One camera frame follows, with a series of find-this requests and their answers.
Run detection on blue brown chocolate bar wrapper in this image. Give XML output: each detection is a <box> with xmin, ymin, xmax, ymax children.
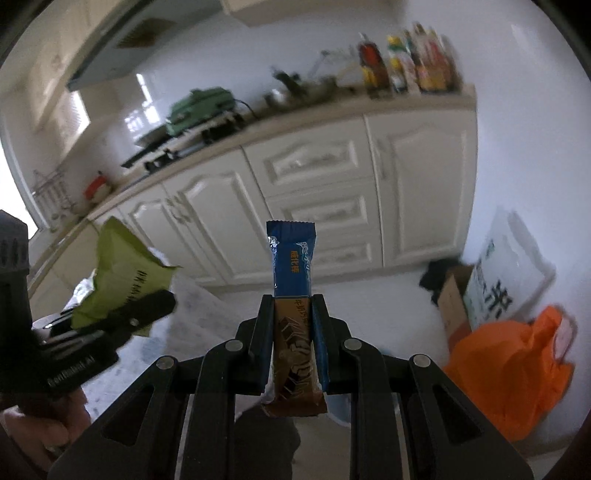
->
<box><xmin>261</xmin><ymin>220</ymin><xmax>328</xmax><ymax>417</ymax></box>

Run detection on black power cable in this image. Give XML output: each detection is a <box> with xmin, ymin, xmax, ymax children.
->
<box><xmin>232</xmin><ymin>98</ymin><xmax>260</xmax><ymax>121</ymax></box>

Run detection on clear plastic bag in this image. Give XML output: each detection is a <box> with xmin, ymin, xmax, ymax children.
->
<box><xmin>61</xmin><ymin>276</ymin><xmax>99</xmax><ymax>315</ymax></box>

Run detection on brown cardboard box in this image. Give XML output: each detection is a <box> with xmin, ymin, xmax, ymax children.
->
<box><xmin>435</xmin><ymin>264</ymin><xmax>479</xmax><ymax>345</ymax></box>

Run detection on cream upper wall cabinets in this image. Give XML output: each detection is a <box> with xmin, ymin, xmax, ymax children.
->
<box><xmin>14</xmin><ymin>0</ymin><xmax>139</xmax><ymax>132</ymax></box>

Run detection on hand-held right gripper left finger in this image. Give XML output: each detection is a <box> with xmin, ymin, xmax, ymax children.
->
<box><xmin>46</xmin><ymin>294</ymin><xmax>275</xmax><ymax>480</ymax></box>

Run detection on metal wall utensil rack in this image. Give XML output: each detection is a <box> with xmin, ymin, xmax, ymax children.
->
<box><xmin>31</xmin><ymin>167</ymin><xmax>71</xmax><ymax>219</ymax></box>

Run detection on grey range hood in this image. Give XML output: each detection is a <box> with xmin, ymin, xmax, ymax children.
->
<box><xmin>66</xmin><ymin>15</ymin><xmax>186</xmax><ymax>92</ymax></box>

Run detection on steel wok on counter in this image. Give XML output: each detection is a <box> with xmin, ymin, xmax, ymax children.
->
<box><xmin>262</xmin><ymin>68</ymin><xmax>343</xmax><ymax>110</ymax></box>

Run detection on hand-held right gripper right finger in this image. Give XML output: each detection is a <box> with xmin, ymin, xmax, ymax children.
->
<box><xmin>310</xmin><ymin>292</ymin><xmax>536</xmax><ymax>480</ymax></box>

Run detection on person's left hand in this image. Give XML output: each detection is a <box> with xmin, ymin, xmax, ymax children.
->
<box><xmin>0</xmin><ymin>387</ymin><xmax>93</xmax><ymax>472</ymax></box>

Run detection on row of condiment bottles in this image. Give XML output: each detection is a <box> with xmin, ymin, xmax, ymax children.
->
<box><xmin>357</xmin><ymin>21</ymin><xmax>463</xmax><ymax>99</ymax></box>

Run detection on light green snack wrapper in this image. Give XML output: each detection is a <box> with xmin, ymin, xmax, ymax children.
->
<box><xmin>71</xmin><ymin>216</ymin><xmax>184</xmax><ymax>339</ymax></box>

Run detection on cream lower kitchen cabinets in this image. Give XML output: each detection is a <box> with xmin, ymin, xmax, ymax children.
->
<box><xmin>28</xmin><ymin>84</ymin><xmax>479</xmax><ymax>306</ymax></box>

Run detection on black cloth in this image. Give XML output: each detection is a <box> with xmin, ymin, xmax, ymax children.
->
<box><xmin>418</xmin><ymin>258</ymin><xmax>463</xmax><ymax>306</ymax></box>

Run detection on orange plastic bag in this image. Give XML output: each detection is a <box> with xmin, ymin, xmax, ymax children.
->
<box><xmin>442</xmin><ymin>305</ymin><xmax>579</xmax><ymax>442</ymax></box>

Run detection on green electric cooking pot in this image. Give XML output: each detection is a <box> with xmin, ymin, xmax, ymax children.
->
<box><xmin>165</xmin><ymin>87</ymin><xmax>237</xmax><ymax>138</ymax></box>

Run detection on cream cabinet drawer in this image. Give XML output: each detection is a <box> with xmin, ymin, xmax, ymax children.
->
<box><xmin>264</xmin><ymin>184</ymin><xmax>385</xmax><ymax>241</ymax></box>
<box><xmin>294</xmin><ymin>230</ymin><xmax>385</xmax><ymax>278</ymax></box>
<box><xmin>244</xmin><ymin>119</ymin><xmax>376</xmax><ymax>195</ymax></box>

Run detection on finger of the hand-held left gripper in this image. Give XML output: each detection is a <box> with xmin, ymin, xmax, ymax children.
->
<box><xmin>44</xmin><ymin>316</ymin><xmax>77</xmax><ymax>340</ymax></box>
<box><xmin>74</xmin><ymin>290</ymin><xmax>177</xmax><ymax>348</ymax></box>

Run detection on grey blue trash bin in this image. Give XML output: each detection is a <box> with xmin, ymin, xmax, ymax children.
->
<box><xmin>325</xmin><ymin>392</ymin><xmax>356</xmax><ymax>424</ymax></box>

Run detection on white rice bag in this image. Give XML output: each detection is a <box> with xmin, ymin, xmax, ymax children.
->
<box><xmin>463</xmin><ymin>209</ymin><xmax>558</xmax><ymax>332</ymax></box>

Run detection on black glass gas stove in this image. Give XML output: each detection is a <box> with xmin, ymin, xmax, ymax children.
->
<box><xmin>120</xmin><ymin>128</ymin><xmax>242</xmax><ymax>172</ymax></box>

